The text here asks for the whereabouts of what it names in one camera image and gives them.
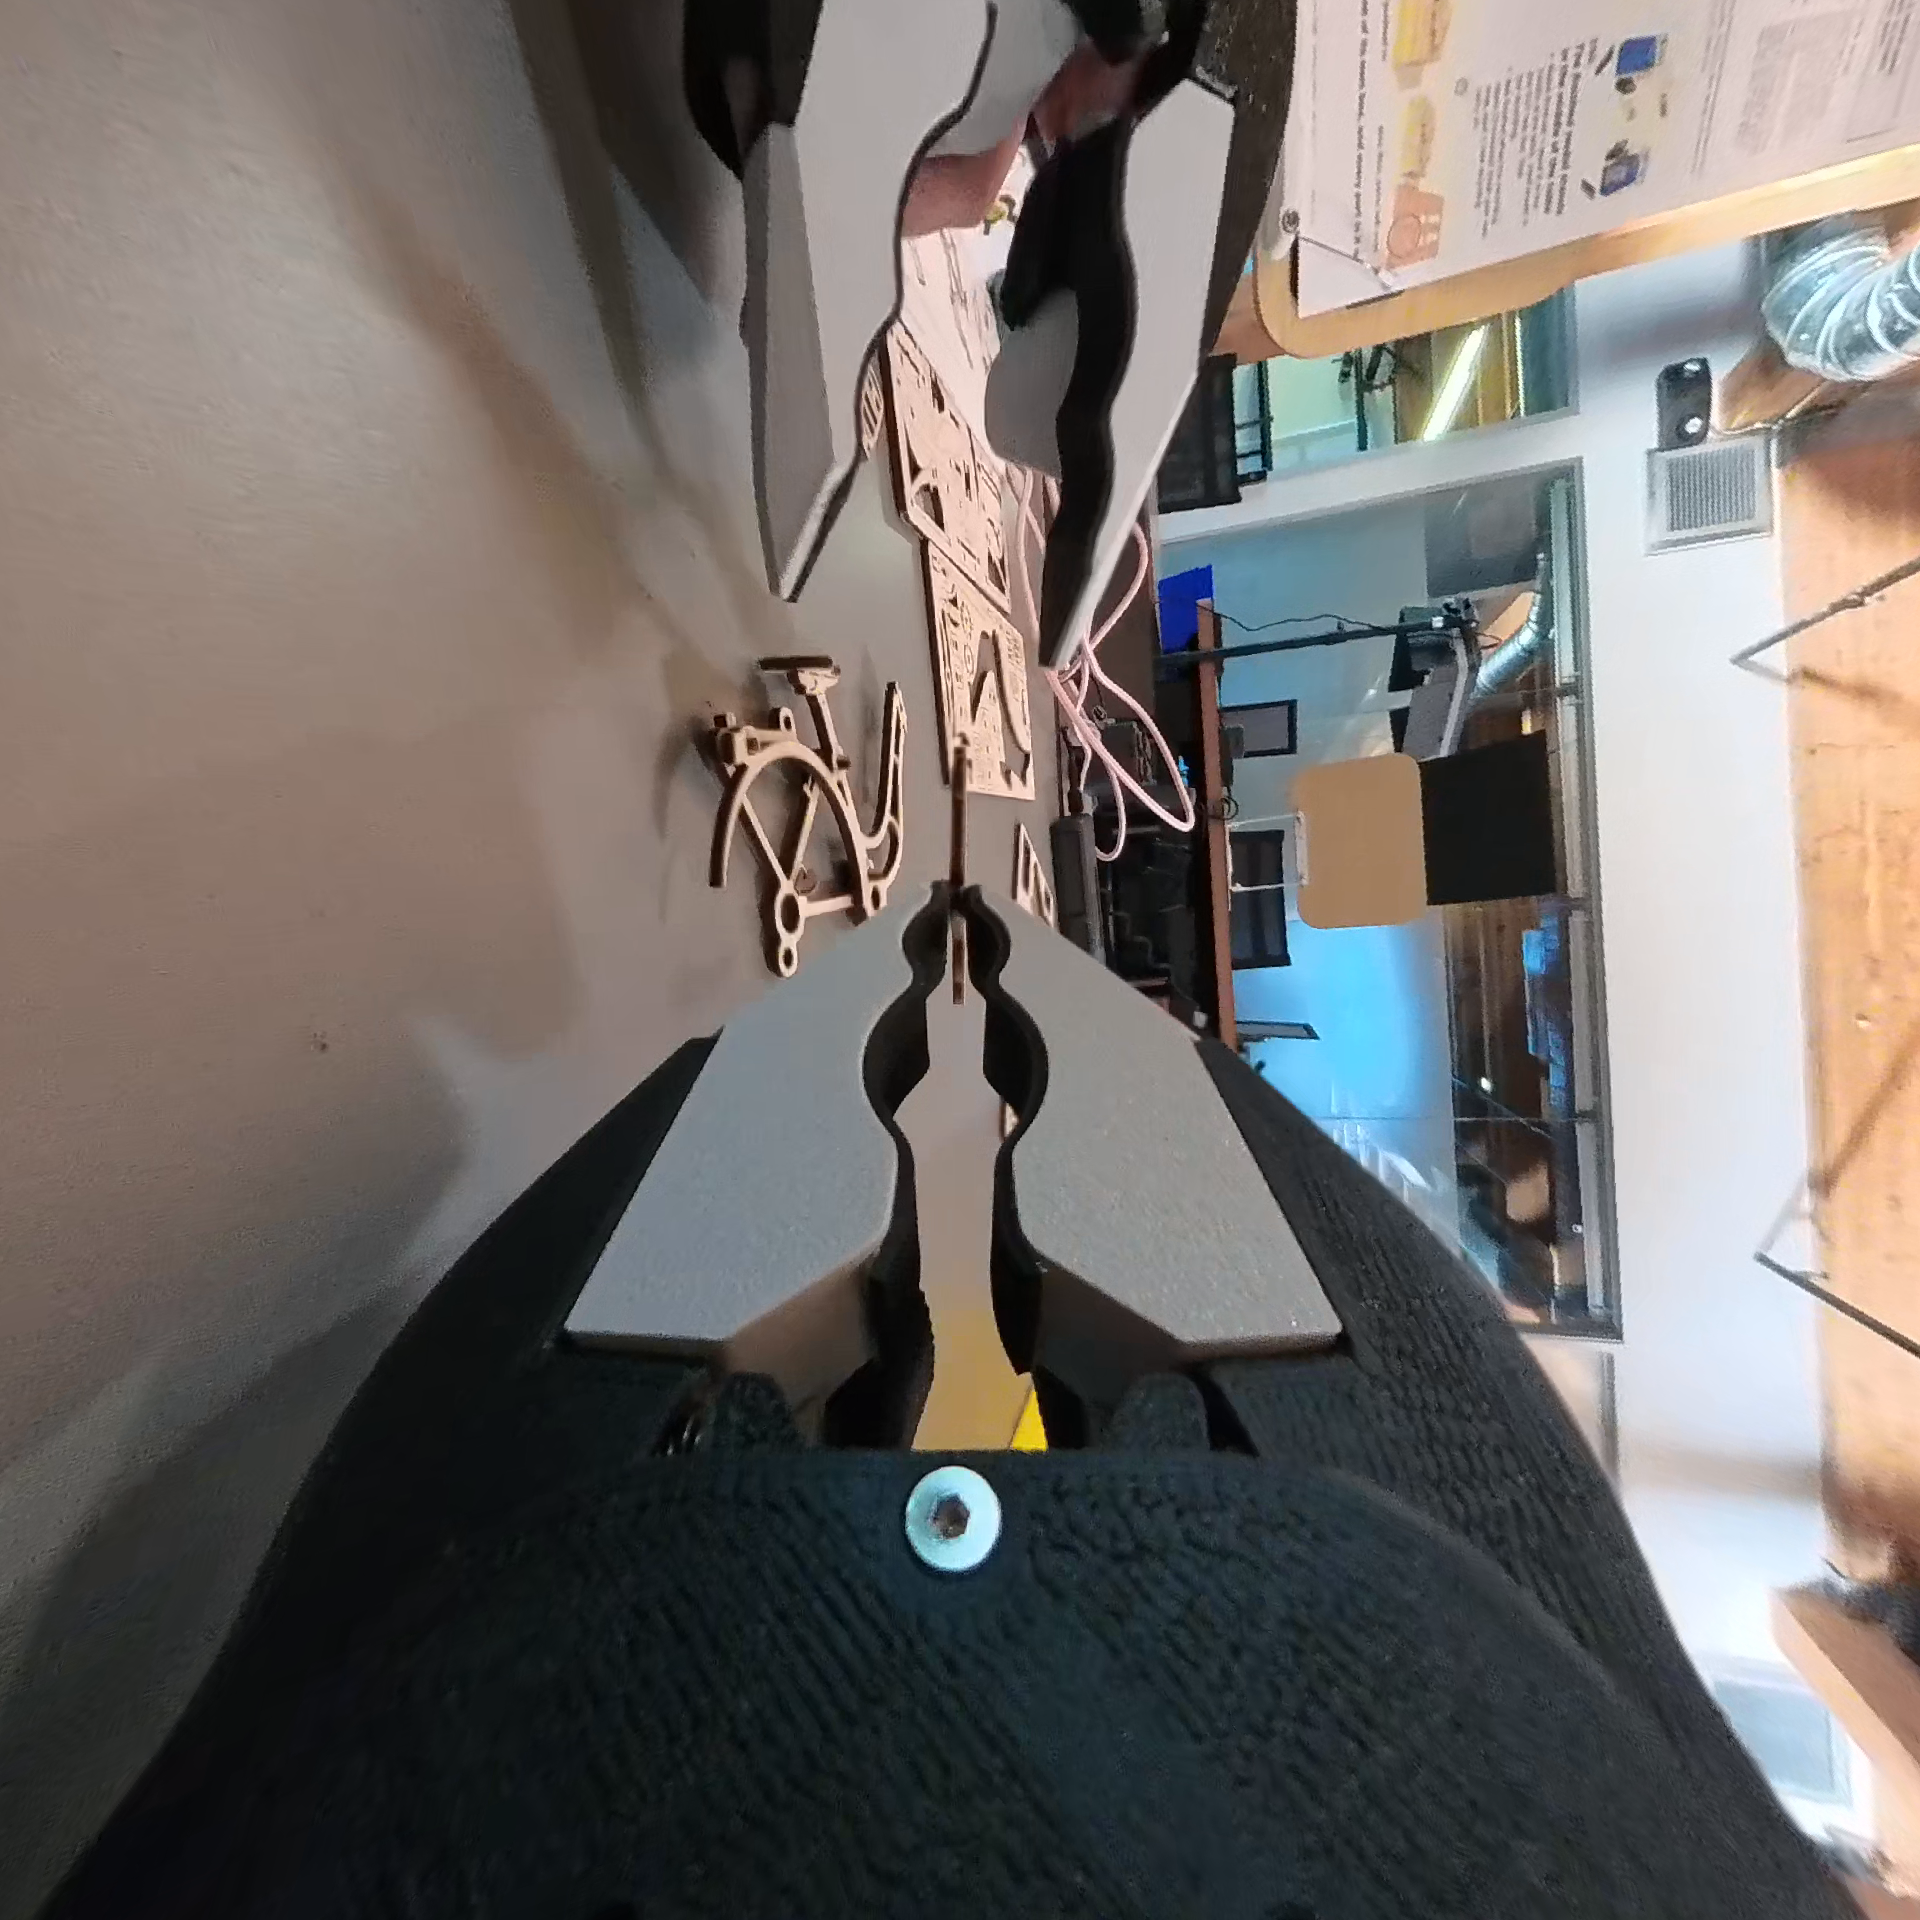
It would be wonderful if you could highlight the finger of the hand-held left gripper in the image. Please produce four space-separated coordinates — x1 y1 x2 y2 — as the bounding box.
984 74 1262 672
738 0 1087 605

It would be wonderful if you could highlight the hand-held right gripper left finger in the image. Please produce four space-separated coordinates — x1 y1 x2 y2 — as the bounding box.
563 881 947 1449

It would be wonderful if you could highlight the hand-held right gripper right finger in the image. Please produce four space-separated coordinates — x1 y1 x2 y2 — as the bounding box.
968 883 1342 1449

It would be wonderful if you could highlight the thin wooden model part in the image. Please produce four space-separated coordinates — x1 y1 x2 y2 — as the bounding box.
944 749 975 1003

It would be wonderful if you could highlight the wooden bicycle model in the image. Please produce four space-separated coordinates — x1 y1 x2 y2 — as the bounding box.
693 651 913 976

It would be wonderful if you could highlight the person's left hand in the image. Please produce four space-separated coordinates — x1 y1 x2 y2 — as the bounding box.
897 46 1144 248

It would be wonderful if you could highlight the black mesh crate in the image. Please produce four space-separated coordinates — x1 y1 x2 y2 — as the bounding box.
1155 359 1240 519

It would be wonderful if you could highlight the yellow object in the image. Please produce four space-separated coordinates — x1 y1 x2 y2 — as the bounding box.
919 1305 1047 1450

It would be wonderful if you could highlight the white instruction poster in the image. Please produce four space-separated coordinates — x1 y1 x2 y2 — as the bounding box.
1283 0 1920 320

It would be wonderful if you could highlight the tan rounded board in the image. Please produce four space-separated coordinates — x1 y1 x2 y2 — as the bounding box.
1287 754 1427 931

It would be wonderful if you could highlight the pink cable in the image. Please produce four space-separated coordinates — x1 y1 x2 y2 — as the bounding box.
1021 463 1203 840

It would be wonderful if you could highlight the silver ventilation duct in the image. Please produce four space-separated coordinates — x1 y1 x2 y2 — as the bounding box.
1478 599 1578 699

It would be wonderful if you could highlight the white wall vent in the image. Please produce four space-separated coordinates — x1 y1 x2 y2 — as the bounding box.
1641 434 1776 557

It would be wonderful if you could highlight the large silver flexible duct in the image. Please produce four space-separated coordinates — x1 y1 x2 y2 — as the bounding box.
1758 223 1920 389

